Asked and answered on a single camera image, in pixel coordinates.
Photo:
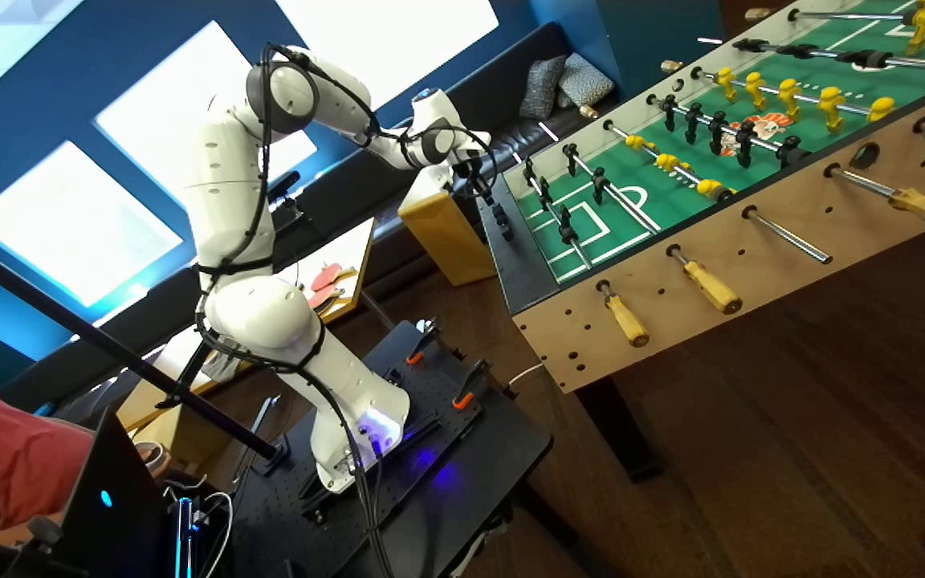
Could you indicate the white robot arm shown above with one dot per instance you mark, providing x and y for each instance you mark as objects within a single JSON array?
[{"x": 249, "y": 305}]

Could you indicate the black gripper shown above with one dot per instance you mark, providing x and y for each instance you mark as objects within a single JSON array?
[{"x": 478, "y": 174}]

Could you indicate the yellow wooden box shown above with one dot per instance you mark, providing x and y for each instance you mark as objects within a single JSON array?
[{"x": 441, "y": 229}]

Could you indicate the wooden foosball table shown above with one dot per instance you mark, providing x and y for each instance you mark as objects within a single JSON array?
[{"x": 771, "y": 161}]

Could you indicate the grey cushion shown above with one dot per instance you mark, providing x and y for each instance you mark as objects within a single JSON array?
[{"x": 540, "y": 86}]

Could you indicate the black laptop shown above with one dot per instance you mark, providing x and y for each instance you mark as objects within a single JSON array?
[{"x": 115, "y": 522}]

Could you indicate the person in red shirt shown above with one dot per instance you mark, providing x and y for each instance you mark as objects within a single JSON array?
[{"x": 40, "y": 463}]

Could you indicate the yellow rod handle middle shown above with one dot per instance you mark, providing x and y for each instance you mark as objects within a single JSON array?
[{"x": 713, "y": 290}]

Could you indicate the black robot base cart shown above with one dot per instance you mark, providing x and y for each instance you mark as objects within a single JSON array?
[{"x": 464, "y": 454}]

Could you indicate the yellow rod handle left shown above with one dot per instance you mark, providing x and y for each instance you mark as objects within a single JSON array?
[{"x": 624, "y": 314}]

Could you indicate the black score markers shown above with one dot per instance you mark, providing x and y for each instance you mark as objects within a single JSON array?
[{"x": 501, "y": 222}]

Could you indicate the black camera pole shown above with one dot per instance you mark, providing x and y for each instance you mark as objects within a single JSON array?
[{"x": 143, "y": 366}]

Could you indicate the black table leg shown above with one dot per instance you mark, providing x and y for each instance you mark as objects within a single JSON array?
[{"x": 617, "y": 425}]

